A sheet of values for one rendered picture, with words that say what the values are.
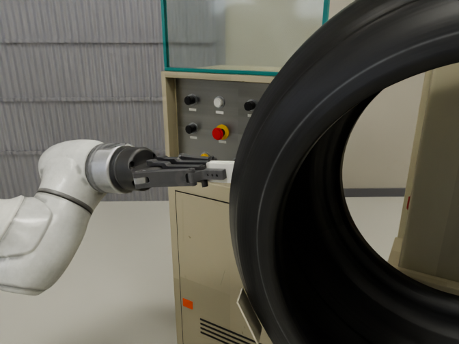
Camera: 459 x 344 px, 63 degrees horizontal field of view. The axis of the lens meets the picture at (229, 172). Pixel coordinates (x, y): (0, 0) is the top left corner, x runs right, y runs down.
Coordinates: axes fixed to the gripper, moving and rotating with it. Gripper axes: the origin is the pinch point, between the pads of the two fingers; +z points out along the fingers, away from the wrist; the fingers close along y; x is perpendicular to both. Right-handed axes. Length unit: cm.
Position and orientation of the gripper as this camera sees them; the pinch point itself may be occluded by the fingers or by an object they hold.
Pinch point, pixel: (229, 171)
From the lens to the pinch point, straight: 54.9
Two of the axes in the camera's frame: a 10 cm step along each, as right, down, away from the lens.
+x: 1.2, 9.6, 2.6
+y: 4.9, -2.9, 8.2
